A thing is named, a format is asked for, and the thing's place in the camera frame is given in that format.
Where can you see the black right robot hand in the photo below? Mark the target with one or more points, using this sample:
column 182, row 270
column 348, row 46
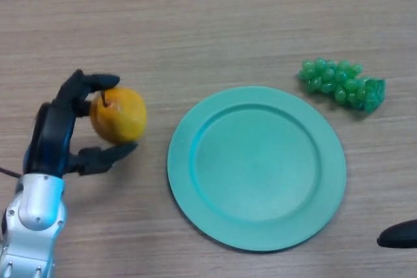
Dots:
column 400, row 235

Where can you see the yellow pear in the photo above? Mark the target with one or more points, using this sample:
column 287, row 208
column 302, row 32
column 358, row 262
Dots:
column 122, row 116

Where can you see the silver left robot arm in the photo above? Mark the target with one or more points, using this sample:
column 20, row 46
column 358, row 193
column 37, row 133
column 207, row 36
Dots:
column 32, row 226

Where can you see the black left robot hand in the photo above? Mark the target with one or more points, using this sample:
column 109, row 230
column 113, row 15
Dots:
column 52, row 141

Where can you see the green round plate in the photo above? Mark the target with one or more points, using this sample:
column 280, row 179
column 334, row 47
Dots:
column 257, row 169

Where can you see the green grape bunch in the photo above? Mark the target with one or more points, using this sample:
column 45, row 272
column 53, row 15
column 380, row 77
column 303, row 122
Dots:
column 342, row 84

